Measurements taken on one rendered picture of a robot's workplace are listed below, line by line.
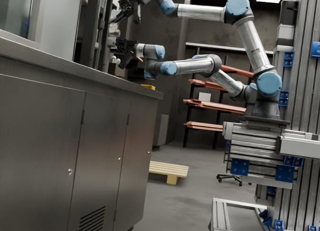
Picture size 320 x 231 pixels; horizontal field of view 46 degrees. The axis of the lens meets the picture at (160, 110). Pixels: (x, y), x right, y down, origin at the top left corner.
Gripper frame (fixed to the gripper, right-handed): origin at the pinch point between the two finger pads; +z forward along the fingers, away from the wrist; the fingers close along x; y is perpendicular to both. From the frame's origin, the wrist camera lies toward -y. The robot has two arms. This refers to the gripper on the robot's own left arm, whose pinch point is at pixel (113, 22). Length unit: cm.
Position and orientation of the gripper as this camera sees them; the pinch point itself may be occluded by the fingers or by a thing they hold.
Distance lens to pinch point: 219.0
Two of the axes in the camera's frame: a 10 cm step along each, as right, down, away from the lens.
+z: -8.3, 5.3, 1.9
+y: -5.0, -8.5, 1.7
